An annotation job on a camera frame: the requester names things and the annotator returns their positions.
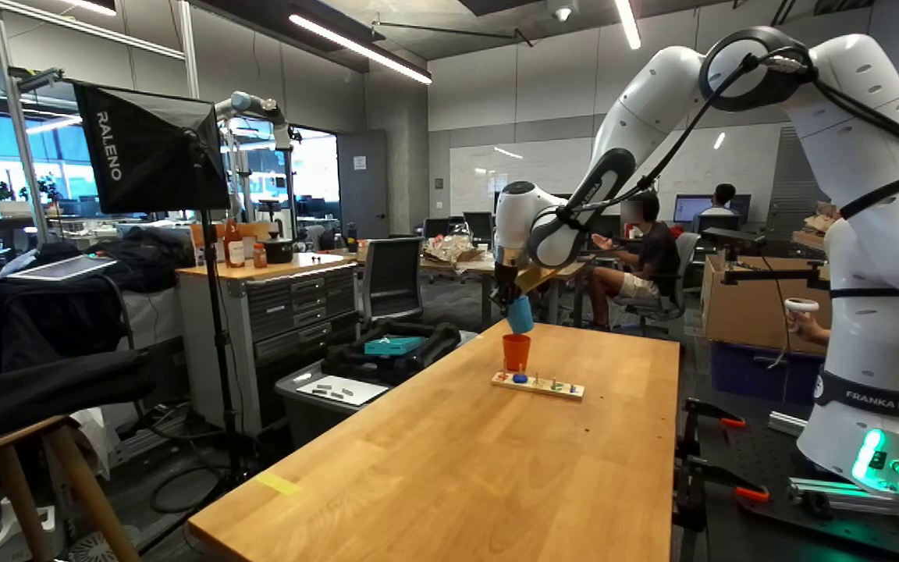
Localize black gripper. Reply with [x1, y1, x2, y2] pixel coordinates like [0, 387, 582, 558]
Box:
[495, 251, 539, 318]

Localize blue plastic cup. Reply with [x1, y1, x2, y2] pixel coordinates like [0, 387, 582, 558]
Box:
[507, 290, 538, 336]

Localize orange plastic cup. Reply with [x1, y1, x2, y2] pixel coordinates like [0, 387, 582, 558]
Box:
[501, 331, 534, 378]

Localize wooden number puzzle board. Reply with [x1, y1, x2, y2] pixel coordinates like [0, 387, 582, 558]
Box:
[487, 369, 587, 401]

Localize seated person dark shirt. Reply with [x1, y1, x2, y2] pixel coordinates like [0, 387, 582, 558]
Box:
[585, 186, 684, 331]

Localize teal case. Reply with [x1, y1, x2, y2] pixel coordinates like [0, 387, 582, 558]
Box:
[361, 331, 430, 361]

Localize black bag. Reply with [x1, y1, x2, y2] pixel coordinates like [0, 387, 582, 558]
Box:
[321, 318, 466, 390]

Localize grey storage box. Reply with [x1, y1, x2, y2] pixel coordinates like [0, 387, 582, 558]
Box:
[276, 361, 394, 448]

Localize person at distant desk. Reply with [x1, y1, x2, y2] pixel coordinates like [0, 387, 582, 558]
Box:
[701, 180, 744, 223]

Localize cardboard box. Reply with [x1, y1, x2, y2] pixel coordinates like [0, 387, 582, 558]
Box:
[701, 248, 835, 361]

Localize black device on cabinet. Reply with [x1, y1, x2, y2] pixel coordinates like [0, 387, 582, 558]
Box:
[262, 234, 296, 265]

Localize grey drawer cabinet wooden top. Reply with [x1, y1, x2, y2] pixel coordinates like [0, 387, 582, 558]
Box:
[175, 248, 361, 441]

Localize blue storage bin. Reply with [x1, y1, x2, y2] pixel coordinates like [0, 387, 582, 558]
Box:
[710, 339, 824, 410]

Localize red bottle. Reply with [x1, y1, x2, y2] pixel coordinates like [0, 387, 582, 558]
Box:
[223, 217, 254, 272]

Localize black light stand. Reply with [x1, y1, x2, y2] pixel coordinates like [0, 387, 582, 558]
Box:
[195, 205, 251, 492]

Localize yellow tape strip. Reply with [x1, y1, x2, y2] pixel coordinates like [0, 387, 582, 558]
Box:
[254, 467, 306, 498]

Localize black mounting plate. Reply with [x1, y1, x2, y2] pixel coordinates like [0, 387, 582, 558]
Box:
[679, 392, 899, 562]

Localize aluminium extrusion bar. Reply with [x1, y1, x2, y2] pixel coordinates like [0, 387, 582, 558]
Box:
[788, 470, 899, 524]

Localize black softbox light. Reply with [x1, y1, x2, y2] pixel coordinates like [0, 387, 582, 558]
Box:
[73, 79, 235, 217]

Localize wooden stool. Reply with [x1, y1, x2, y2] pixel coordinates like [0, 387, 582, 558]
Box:
[0, 413, 143, 562]

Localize black clamp orange handle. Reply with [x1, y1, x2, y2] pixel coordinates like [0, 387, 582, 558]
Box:
[682, 400, 752, 455]
[676, 452, 774, 531]

